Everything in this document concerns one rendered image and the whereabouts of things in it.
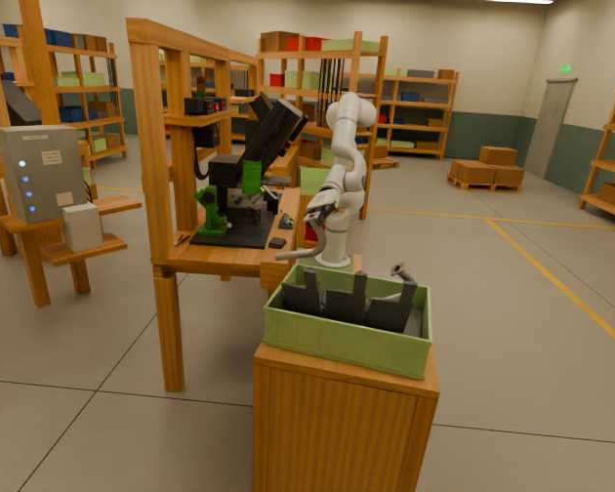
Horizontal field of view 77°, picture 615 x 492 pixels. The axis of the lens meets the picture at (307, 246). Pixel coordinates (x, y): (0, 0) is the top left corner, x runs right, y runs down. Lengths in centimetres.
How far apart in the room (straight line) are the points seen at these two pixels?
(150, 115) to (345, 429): 153
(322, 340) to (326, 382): 15
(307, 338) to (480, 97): 1094
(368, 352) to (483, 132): 1097
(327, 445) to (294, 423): 16
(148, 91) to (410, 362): 152
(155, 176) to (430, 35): 1029
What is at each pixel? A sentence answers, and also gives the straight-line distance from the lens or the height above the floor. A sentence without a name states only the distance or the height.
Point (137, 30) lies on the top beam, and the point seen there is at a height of 189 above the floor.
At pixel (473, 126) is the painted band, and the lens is 1206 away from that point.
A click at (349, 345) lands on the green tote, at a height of 87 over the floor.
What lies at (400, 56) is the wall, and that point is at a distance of 1153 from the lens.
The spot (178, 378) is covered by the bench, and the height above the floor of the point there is 11.
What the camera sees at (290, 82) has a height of 172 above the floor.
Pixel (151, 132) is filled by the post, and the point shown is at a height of 150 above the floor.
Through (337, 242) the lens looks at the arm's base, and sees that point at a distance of 199.
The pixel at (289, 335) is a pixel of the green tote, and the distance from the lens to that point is 151.
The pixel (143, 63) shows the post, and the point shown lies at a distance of 191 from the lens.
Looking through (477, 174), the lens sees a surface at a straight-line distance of 820.
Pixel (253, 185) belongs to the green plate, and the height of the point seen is 112.
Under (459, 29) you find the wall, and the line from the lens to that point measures 1186.
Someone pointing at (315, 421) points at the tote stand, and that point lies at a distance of 166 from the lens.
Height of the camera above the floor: 175
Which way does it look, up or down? 23 degrees down
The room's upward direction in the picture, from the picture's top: 4 degrees clockwise
